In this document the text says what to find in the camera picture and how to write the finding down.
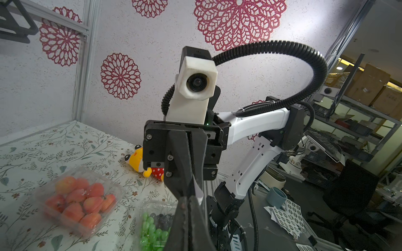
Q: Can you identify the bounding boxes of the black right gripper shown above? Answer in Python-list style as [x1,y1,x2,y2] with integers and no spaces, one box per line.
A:
[143,120,230,199]

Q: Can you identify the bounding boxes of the teal cup on desk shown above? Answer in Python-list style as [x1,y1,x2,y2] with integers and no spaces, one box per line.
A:
[266,187,287,209]

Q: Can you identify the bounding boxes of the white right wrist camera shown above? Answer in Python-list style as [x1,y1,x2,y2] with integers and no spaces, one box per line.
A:
[165,46,218,124]

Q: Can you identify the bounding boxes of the spare sticker sheets on desk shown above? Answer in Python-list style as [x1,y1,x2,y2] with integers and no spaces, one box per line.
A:
[264,199,307,240]

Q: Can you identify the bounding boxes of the yellow red plush toy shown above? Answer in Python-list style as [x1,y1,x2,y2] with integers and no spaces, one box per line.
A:
[125,145,165,183]

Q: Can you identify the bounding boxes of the clear box green grapes blueberries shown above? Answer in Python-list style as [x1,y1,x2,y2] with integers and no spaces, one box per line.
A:
[136,200,177,251]

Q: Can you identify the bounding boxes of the black office chair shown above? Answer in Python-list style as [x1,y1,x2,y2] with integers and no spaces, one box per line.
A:
[307,160,387,247]

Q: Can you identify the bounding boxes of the sticker label sheet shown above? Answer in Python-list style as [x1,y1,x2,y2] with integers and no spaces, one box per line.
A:
[193,175,204,206]

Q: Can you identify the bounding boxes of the grey metal wall shelf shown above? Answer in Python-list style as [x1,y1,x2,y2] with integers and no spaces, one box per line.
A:
[1,0,39,44]

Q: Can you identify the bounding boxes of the metal storage shelving background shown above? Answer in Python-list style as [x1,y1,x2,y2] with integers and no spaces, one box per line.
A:
[309,53,402,165]

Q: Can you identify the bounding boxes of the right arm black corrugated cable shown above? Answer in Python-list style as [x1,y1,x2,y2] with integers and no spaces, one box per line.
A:
[161,40,329,118]

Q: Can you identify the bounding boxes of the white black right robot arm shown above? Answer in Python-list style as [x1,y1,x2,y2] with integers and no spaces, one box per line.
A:
[143,98,315,230]

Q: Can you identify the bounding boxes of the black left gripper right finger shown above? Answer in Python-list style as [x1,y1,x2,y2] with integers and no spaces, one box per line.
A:
[190,196,216,251]

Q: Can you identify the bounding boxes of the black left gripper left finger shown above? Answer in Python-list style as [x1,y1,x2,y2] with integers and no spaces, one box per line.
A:
[164,197,191,251]

